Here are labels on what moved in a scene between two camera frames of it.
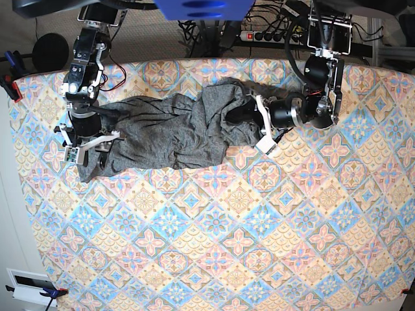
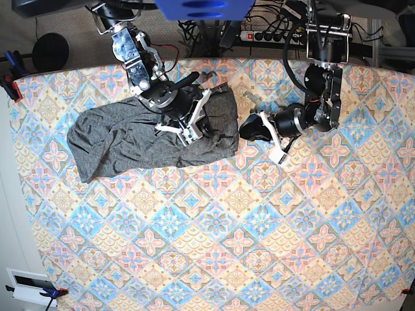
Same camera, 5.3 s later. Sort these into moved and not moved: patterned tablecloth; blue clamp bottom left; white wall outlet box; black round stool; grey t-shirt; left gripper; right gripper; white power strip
Moved: right gripper; left gripper; grey t-shirt
Not moved: white power strip; black round stool; white wall outlet box; patterned tablecloth; blue clamp bottom left
